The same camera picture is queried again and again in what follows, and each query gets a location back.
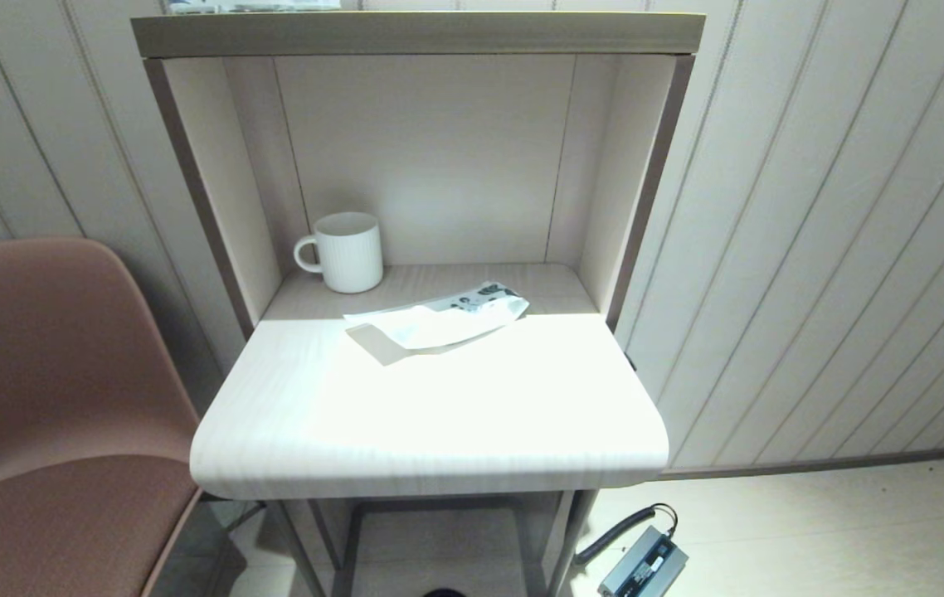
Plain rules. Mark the white floral plastic bag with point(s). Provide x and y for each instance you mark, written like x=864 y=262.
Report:
x=439 y=319

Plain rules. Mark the light wood shelf desk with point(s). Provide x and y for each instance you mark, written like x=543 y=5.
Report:
x=439 y=398

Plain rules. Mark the white ribbed mug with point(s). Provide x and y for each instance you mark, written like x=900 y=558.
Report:
x=349 y=253

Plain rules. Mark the grey power supply box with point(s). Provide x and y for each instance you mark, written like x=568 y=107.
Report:
x=642 y=564

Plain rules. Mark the pink brown chair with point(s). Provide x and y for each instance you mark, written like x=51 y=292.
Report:
x=49 y=373

